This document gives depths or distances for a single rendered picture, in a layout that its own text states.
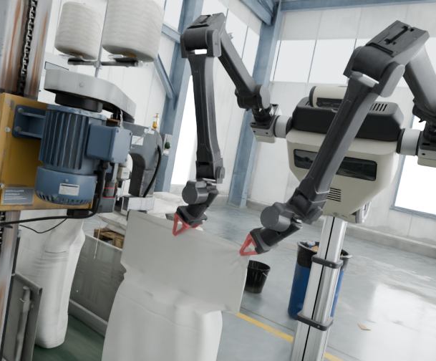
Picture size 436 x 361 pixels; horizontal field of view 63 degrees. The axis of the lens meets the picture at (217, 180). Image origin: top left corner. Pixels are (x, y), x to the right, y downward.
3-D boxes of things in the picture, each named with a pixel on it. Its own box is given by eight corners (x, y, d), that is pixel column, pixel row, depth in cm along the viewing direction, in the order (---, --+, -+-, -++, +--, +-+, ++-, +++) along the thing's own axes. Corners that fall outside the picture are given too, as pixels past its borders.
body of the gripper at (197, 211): (174, 210, 111) (187, 192, 109) (193, 208, 120) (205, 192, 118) (187, 224, 109) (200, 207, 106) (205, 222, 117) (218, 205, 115)
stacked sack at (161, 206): (185, 215, 440) (187, 203, 439) (147, 217, 385) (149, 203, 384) (160, 207, 463) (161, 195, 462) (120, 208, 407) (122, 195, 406)
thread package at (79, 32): (107, 63, 122) (115, 13, 121) (70, 48, 110) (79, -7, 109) (81, 62, 130) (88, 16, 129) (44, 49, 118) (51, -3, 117)
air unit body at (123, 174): (127, 201, 125) (134, 157, 124) (117, 201, 121) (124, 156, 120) (119, 198, 127) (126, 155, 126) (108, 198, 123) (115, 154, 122)
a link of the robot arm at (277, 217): (325, 211, 93) (304, 190, 98) (304, 202, 84) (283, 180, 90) (296, 243, 96) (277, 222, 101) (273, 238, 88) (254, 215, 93)
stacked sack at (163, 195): (200, 210, 489) (202, 200, 488) (180, 212, 453) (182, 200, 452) (164, 200, 525) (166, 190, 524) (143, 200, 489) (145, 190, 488)
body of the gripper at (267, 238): (247, 232, 98) (268, 218, 95) (263, 229, 107) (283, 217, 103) (258, 253, 96) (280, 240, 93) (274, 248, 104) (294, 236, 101)
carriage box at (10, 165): (93, 209, 120) (108, 117, 118) (-16, 213, 91) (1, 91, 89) (51, 193, 133) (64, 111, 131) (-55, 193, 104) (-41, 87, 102)
